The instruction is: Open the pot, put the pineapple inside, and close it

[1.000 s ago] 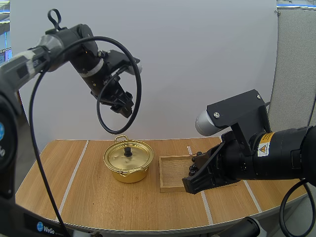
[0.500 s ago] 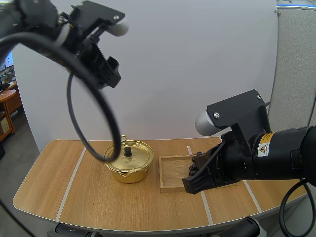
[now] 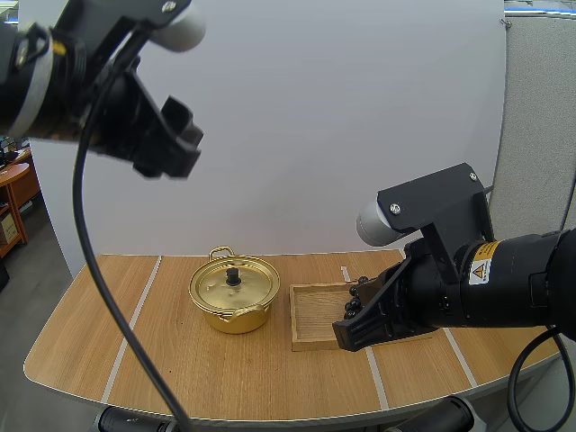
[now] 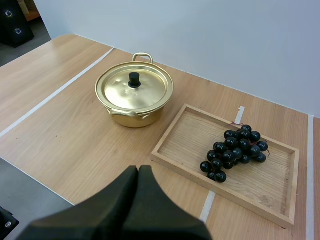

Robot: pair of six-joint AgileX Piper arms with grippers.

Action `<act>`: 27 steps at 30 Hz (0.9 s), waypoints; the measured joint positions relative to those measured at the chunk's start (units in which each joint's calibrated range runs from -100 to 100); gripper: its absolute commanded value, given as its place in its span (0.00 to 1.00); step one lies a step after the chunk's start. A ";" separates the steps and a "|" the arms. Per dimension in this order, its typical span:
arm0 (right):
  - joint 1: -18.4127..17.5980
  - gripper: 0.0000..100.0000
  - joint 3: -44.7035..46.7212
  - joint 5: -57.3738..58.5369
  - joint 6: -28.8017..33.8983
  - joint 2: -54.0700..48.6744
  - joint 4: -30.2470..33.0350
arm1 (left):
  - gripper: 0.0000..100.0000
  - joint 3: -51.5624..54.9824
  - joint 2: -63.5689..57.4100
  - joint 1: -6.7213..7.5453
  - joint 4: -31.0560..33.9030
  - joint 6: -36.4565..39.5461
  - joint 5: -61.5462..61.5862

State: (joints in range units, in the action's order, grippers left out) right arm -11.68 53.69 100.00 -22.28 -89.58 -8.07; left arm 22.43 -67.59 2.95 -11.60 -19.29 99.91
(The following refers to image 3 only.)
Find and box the gold pot with two handles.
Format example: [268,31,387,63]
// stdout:
[187,245,282,336]

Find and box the orange wooden desk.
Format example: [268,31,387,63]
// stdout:
[0,148,42,260]

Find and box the shallow wooden tray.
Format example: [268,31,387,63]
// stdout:
[290,282,437,354]

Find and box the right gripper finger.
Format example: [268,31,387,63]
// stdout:
[332,281,409,353]
[357,256,409,303]

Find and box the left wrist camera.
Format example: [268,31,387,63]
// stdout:
[57,0,208,54]

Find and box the gold lid with black knob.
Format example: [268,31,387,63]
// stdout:
[188,257,277,313]

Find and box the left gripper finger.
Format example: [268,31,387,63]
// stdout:
[132,74,203,181]
[157,94,204,149]

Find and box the bunch of dark toy grapes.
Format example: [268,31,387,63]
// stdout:
[343,274,377,321]

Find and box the grey partition panel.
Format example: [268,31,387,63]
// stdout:
[489,7,576,238]

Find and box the thin black cable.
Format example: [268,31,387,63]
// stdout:
[556,175,576,233]

